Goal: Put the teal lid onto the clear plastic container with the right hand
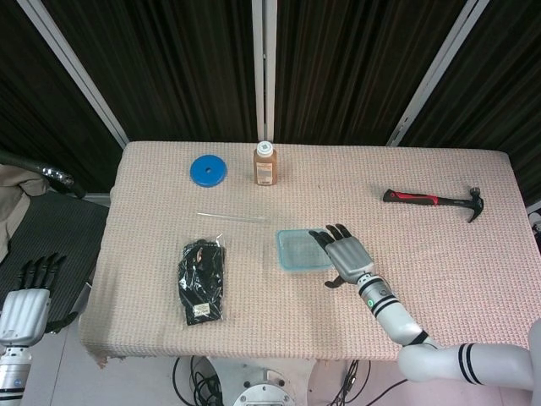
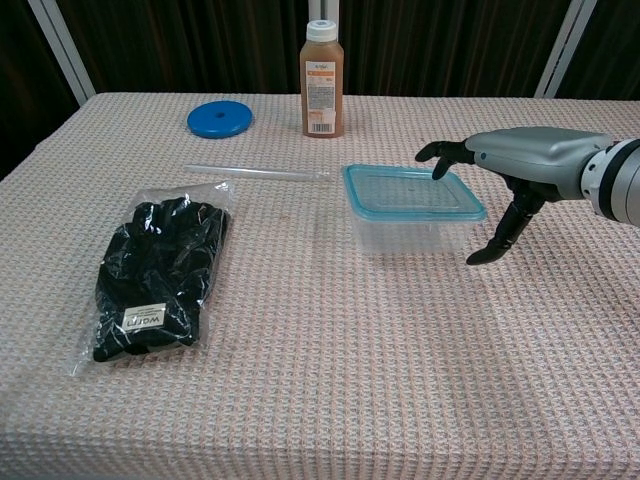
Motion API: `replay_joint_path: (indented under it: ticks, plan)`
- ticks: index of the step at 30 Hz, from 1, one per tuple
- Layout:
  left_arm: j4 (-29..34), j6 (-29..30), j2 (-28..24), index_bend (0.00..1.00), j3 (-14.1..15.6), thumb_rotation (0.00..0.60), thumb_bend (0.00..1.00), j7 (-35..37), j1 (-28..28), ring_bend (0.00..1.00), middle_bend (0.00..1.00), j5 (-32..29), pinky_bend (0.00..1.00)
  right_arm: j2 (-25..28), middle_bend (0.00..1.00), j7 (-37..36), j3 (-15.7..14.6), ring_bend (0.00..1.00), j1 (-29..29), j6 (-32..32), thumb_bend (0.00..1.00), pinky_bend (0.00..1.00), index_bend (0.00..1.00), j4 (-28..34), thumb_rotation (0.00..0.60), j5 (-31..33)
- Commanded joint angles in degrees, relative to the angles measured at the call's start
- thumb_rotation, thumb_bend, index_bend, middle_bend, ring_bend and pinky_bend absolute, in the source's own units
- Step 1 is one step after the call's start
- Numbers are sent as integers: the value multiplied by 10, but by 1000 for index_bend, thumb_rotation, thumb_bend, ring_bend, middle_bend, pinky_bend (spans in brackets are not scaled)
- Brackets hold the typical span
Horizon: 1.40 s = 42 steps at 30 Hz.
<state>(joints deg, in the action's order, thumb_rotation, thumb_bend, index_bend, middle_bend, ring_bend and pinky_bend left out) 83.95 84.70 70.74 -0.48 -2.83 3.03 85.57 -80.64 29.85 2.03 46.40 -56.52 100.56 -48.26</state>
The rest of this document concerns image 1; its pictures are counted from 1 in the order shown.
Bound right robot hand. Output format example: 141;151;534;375
308;223;377;290

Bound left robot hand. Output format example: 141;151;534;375
0;252;79;348

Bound teal container lid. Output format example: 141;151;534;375
276;228;339;273

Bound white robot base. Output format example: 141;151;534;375
192;356;335;406

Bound black office chair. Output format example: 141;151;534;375
0;150;112;322

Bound beige jacket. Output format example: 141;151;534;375
0;163;47;259

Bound black and red claw hammer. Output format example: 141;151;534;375
382;185;487;224

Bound pink waffle tablecloth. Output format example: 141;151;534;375
78;140;541;370

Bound clear glass rod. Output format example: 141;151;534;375
196;211;269;224

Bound brown bottle with white cap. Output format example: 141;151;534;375
253;140;276;186

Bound black gloves in plastic bag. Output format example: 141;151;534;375
175;233;230;327

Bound blue round disc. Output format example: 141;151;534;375
189;155;229;186

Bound black cables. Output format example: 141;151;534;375
172;356;229;406

